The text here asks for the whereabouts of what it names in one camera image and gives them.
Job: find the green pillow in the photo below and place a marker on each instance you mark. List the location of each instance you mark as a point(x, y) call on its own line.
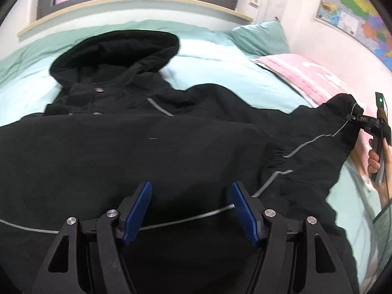
point(263, 36)

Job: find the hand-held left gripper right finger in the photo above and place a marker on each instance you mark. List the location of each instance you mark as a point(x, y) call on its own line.
point(243, 211)

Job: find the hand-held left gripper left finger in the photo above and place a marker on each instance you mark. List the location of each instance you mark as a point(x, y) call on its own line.
point(138, 214)

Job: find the colourful wall map poster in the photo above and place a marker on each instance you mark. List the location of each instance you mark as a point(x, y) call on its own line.
point(361, 9)

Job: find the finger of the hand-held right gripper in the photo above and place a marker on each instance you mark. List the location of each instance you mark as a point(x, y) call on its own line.
point(366, 122)

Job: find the person's right hand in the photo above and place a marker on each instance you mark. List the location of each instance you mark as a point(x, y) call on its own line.
point(373, 160)

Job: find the pink pillow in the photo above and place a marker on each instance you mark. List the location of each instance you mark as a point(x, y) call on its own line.
point(300, 70)

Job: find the black hooded jacket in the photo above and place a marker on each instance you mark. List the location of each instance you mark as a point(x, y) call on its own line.
point(153, 147)

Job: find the light green bed quilt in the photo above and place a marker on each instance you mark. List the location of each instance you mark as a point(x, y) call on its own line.
point(208, 58)

